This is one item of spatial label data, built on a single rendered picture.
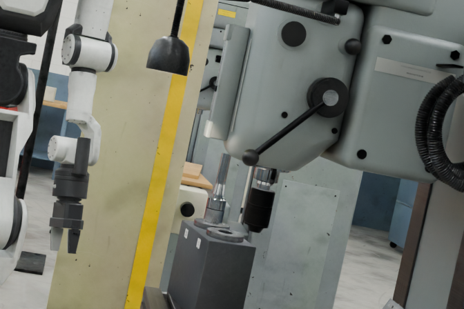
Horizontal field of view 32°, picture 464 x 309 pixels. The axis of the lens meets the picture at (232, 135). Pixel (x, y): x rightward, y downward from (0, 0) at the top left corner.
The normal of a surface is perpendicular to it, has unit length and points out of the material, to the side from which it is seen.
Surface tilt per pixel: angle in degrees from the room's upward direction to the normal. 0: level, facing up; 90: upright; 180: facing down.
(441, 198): 90
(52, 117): 90
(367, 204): 90
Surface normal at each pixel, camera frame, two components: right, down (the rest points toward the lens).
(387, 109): 0.18, 0.09
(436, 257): -0.96, -0.19
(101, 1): 0.53, 0.14
